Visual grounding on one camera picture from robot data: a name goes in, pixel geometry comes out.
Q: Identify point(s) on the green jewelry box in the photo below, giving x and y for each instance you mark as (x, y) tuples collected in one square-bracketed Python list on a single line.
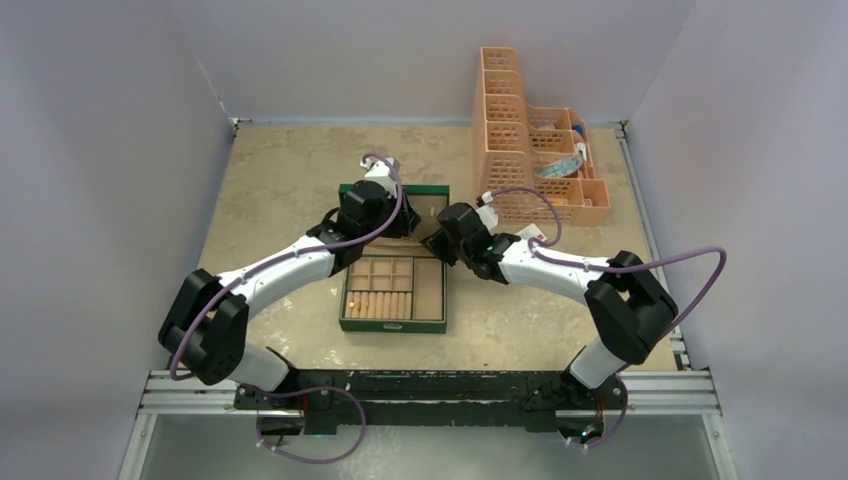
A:
[(398, 286)]

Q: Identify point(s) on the small white green box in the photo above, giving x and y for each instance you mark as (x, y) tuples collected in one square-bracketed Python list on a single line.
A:
[(532, 231)]

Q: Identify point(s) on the orange plastic organizer rack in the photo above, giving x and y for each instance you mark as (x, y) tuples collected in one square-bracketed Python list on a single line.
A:
[(511, 138)]

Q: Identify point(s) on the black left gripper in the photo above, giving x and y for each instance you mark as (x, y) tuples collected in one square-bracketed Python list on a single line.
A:
[(403, 224)]

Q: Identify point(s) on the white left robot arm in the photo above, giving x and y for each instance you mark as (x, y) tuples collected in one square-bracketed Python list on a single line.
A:
[(205, 329)]

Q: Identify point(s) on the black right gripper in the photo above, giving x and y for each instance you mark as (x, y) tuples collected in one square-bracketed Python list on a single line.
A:
[(435, 244)]

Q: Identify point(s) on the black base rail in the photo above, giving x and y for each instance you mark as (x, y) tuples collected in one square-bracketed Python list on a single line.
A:
[(539, 401)]

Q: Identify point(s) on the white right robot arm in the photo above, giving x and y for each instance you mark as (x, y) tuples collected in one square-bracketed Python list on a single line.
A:
[(629, 307)]

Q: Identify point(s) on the clear tape roll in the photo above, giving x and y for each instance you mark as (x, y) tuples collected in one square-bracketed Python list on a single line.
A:
[(562, 167)]

